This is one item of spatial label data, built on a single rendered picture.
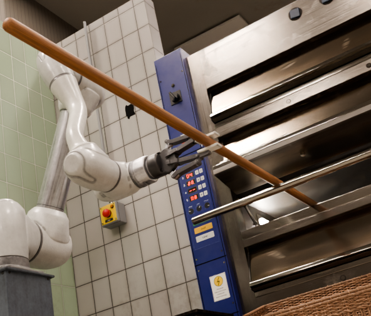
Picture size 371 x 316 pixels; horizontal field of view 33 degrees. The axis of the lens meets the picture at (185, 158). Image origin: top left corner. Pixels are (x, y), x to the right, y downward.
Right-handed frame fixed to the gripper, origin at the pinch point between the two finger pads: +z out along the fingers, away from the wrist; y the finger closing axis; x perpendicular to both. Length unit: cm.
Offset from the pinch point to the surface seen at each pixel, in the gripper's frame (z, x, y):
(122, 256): -92, -82, -6
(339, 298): 16, -32, 48
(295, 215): -7, -82, 3
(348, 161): 28, -44, 4
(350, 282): 8, -78, 35
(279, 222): -14, -82, 4
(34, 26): -380, -375, -462
